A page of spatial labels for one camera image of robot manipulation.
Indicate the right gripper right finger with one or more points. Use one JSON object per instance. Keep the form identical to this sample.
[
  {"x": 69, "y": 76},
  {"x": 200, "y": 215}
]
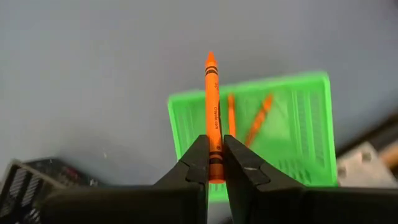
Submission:
[{"x": 280, "y": 205}]

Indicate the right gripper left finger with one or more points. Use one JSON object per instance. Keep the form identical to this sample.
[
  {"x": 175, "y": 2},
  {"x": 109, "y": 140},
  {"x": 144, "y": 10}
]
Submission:
[{"x": 124, "y": 205}]

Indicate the orange crayon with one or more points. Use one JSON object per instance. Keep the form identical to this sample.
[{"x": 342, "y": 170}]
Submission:
[
  {"x": 231, "y": 115},
  {"x": 258, "y": 119},
  {"x": 214, "y": 109}
]

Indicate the black plastic basket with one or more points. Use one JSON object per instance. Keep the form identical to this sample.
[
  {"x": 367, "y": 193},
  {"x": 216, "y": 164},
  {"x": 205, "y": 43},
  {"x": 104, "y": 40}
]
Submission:
[{"x": 46, "y": 174}]

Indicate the green plastic basket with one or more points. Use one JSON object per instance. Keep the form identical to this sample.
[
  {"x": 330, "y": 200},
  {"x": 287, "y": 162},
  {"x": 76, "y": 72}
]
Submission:
[{"x": 295, "y": 118}]

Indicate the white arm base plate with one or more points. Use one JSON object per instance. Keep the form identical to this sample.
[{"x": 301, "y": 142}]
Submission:
[{"x": 357, "y": 168}]

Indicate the black table frame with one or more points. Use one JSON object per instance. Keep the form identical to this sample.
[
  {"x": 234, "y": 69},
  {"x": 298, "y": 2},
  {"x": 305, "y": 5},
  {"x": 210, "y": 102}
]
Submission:
[{"x": 373, "y": 137}]

